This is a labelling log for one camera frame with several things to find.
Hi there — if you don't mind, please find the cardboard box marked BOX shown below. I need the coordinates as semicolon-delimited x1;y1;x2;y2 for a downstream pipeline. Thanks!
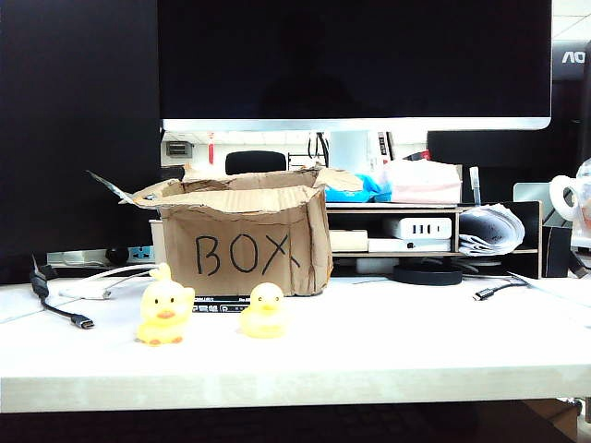
86;161;365;298

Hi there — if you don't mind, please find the cream rectangular box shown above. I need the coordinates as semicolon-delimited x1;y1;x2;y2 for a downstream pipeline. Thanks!
328;229;369;253

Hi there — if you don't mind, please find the flat white box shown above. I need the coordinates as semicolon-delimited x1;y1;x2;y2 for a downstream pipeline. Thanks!
367;236;452;254

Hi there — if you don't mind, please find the yellow rubber duck doll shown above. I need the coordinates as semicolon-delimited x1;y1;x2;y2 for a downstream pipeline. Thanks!
238;281;291;341

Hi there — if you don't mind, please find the yellow chick doll with tuft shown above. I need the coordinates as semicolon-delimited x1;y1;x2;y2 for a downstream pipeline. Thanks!
136;262;197;347

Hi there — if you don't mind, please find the small black box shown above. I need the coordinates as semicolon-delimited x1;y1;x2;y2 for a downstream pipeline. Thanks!
542;224;574;280

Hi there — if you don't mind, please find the black office chair back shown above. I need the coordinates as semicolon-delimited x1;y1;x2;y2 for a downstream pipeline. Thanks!
224;150;288;176

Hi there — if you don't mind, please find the blue plastic bag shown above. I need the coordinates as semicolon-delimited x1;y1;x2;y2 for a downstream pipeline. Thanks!
324;172;393;204

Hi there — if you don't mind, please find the black deli marker pen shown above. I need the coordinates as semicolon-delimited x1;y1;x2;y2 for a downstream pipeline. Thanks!
191;294;253;315

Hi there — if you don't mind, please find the white power strip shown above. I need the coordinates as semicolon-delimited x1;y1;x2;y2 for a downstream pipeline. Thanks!
45;245;156;269
398;216;453;242

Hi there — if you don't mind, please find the pink tissue pack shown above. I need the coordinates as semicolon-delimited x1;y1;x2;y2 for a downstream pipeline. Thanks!
380;158;464;205

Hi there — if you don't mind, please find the black round monitor base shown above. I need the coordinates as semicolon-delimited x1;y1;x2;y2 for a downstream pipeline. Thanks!
390;257;464;287

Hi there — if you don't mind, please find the large silver-edged black monitor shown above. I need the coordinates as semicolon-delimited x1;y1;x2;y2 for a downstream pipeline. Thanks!
156;0;553;133

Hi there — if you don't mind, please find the black round knob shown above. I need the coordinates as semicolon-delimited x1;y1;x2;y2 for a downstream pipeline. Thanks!
104;245;131;266

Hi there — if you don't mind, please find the rolled stack of papers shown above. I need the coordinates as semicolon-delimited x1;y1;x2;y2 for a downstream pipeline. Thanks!
457;203;526;257

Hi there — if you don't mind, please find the dark monitor screen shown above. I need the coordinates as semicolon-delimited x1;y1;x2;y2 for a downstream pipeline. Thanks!
0;0;163;285

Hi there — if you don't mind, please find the wooden desk shelf organizer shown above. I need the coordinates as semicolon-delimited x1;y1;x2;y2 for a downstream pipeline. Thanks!
325;199;544;281

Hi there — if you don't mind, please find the white ceramic mug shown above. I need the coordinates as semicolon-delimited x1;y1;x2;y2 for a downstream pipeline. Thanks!
548;158;591;253

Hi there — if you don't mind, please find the white paper sheet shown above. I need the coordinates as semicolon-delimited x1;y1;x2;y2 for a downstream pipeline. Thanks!
506;270;591;327

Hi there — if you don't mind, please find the black AOC monitor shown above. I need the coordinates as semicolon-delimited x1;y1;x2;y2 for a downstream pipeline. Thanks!
551;40;591;186

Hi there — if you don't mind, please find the thin black USB cable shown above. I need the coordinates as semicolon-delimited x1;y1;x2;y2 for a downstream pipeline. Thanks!
472;281;530;303

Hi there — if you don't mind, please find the white cable with adapter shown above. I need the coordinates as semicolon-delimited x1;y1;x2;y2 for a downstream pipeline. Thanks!
58;262;159;301

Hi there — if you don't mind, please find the black USB-C cable with adapter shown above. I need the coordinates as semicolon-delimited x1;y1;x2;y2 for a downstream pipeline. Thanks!
29;253;97;330

